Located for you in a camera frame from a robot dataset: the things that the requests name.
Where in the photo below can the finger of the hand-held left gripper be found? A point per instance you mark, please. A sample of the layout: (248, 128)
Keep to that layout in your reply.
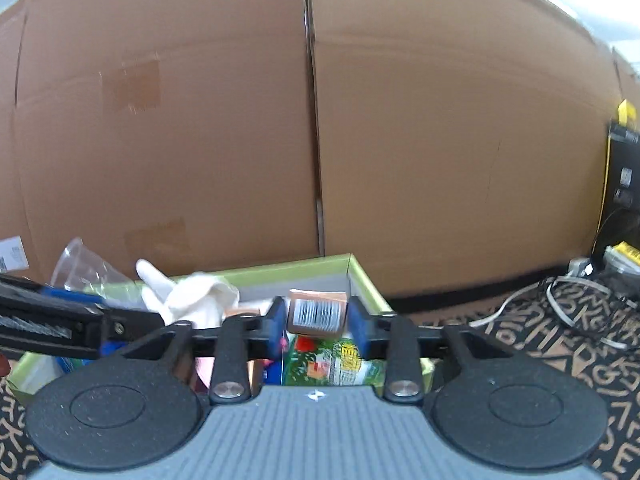
(75, 297)
(135, 322)

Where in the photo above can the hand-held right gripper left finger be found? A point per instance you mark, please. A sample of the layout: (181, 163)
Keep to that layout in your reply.
(277, 327)

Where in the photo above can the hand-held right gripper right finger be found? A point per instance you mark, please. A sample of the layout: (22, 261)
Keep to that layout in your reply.
(359, 330)

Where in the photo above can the small brown box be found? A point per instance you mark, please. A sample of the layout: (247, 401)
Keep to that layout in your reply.
(317, 312)

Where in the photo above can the white glove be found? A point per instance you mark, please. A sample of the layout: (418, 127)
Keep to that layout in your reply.
(195, 295)

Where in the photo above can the light green shoebox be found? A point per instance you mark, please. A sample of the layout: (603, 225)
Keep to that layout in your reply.
(300, 264)

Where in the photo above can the clear plastic cup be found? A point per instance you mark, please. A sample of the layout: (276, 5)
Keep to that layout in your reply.
(85, 270)

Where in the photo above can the green printed snack packet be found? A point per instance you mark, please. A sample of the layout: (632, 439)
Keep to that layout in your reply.
(330, 365)

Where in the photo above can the white shipping label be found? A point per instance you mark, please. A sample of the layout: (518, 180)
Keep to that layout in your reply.
(12, 254)

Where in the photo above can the large cardboard panel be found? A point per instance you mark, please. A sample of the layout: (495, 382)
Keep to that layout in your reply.
(450, 135)
(175, 135)

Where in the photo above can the white power adapter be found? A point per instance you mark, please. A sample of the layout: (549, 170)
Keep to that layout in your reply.
(581, 267)

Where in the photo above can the yellow labelled plastic item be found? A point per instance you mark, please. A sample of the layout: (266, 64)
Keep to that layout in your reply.
(622, 257)

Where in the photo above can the black yellow box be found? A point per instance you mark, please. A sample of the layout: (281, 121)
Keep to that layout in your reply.
(622, 170)

